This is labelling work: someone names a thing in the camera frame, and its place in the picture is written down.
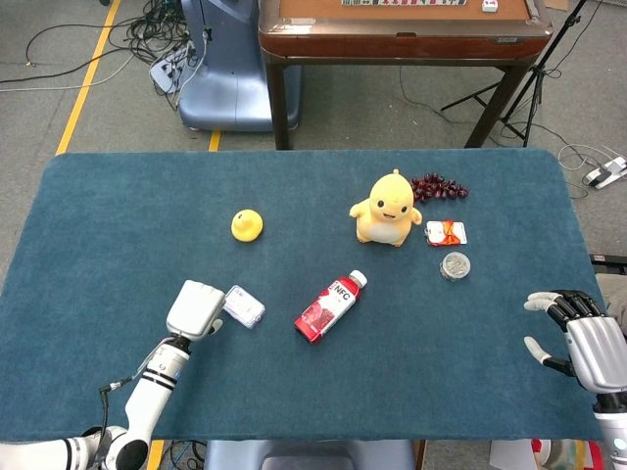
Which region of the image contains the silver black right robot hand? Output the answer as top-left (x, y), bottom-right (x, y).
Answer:
top-left (522, 290), bottom-right (627, 396)

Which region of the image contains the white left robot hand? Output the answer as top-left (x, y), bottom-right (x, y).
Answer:
top-left (166, 279), bottom-right (227, 343)

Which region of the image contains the small clear plastic box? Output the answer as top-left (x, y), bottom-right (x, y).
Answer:
top-left (222, 284), bottom-right (266, 330)

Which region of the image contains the red NFC juice bottle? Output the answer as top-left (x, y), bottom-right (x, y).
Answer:
top-left (293, 268), bottom-right (368, 346)

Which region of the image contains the yellow pear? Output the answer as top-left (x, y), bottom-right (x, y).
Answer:
top-left (230, 209), bottom-right (265, 244)

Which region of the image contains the round clear clip container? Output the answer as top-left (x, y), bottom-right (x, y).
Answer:
top-left (439, 252), bottom-right (472, 283)

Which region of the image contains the white floor power strip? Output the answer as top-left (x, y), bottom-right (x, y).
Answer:
top-left (582, 155), bottom-right (627, 190)

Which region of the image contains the grey robot torso base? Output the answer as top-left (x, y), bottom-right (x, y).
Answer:
top-left (203, 439), bottom-right (417, 470)

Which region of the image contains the white pouch with orange ribbon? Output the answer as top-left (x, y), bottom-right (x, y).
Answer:
top-left (424, 219), bottom-right (467, 248)

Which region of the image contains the yellow plush dinosaur toy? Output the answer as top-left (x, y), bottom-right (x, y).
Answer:
top-left (349, 168), bottom-right (423, 248)

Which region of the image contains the dark red grape bunch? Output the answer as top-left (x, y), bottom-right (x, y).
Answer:
top-left (410, 171), bottom-right (470, 204)

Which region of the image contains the grey floor power strip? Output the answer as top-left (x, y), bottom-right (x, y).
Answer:
top-left (149, 46), bottom-right (197, 94)

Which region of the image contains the black tripod stand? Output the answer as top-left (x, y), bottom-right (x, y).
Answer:
top-left (440, 0), bottom-right (589, 148)

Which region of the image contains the brown mahjong table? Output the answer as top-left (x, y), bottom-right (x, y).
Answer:
top-left (258, 0), bottom-right (555, 151)

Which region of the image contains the row of face-up mahjong tiles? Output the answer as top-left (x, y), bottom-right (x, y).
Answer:
top-left (341, 0), bottom-right (468, 7)

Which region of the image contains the black arm cable with connector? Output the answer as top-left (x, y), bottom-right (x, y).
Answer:
top-left (99, 376), bottom-right (136, 442)

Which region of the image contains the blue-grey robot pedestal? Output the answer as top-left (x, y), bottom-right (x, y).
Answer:
top-left (176, 0), bottom-right (303, 133)

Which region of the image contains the black hanging cable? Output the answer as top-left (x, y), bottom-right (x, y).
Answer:
top-left (197, 0), bottom-right (213, 48)

